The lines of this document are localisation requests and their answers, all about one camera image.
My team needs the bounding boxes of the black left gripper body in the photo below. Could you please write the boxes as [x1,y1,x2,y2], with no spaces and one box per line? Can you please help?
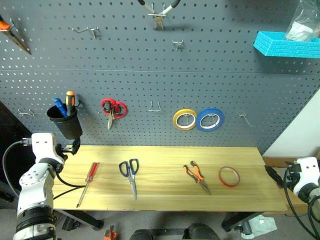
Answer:
[55,142,76,162]

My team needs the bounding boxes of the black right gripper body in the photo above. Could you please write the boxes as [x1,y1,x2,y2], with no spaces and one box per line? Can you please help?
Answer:
[281,161,301,190]

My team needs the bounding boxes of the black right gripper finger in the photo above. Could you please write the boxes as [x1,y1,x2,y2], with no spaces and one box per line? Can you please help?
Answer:
[264,164,285,188]

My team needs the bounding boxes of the red handled screwdriver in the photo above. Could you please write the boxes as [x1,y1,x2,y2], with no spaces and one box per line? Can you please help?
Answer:
[76,161,101,209]

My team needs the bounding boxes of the red tape roll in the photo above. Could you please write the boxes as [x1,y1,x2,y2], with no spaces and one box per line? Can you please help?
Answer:
[218,166,241,188]

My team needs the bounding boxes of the blue handled scissors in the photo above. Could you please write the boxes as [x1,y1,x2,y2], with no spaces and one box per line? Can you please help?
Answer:
[118,158,139,201]

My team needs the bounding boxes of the orange and black pliers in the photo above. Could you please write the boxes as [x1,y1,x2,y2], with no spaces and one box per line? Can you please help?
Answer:
[182,160,212,196]

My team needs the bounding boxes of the black plastic cup holder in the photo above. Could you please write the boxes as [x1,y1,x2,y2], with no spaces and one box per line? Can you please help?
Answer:
[46,104,84,140]

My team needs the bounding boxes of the orange and black screwdriver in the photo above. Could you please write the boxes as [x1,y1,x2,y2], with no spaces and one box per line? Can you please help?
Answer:
[65,90,76,116]

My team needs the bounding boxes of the white crumpled cloth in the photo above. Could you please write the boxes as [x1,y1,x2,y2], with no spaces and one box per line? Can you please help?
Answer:
[247,214,279,237]

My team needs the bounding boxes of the black table leg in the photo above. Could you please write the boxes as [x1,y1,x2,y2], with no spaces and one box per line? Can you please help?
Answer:
[56,209,105,231]
[221,211,264,233]

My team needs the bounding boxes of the orange floor clamp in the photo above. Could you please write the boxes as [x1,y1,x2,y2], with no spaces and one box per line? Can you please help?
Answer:
[104,224,117,240]

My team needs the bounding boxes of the dark rounded shape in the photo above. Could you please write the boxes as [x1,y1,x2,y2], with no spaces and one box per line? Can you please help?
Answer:
[183,222,221,240]
[129,228,154,240]

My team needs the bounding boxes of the blue tape roll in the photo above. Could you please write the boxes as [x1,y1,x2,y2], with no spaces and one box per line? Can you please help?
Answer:
[195,107,225,132]

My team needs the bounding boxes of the yellow tape roll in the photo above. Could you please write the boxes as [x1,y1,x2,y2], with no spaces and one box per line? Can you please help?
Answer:
[172,108,198,131]

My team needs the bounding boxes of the grey metal pegboard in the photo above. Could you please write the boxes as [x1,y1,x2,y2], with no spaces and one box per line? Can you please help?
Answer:
[0,0,320,156]

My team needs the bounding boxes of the clear plastic bag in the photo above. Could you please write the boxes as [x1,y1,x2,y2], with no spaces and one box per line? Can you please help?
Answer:
[284,0,320,42]

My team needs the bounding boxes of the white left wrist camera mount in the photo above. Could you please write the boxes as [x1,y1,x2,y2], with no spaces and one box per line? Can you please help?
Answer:
[31,132,63,165]

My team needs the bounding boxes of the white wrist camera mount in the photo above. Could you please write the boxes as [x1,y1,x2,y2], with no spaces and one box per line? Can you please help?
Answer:
[31,132,63,165]
[292,156,320,197]

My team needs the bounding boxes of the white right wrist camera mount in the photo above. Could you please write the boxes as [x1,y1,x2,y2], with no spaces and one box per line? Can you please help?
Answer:
[292,156,320,197]

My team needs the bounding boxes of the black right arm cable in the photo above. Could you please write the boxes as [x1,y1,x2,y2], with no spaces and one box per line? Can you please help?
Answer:
[283,174,320,239]

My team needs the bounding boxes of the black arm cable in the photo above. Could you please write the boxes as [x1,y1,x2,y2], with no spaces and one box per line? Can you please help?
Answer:
[283,174,320,239]
[2,139,87,201]

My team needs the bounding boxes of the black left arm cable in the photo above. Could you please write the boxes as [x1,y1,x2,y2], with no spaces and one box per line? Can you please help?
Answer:
[2,139,87,201]

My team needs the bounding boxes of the blue handled screwdriver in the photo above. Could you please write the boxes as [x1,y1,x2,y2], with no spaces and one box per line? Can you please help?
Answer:
[53,97,68,118]

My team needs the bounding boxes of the red handled scissors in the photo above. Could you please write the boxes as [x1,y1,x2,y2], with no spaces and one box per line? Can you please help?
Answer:
[100,97,129,130]

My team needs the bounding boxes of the orange handled shears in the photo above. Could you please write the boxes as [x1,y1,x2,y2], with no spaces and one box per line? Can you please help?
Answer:
[0,14,32,56]

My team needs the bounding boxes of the white and black handled pliers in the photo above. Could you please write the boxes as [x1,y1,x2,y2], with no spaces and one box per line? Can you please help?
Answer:
[136,0,181,32]

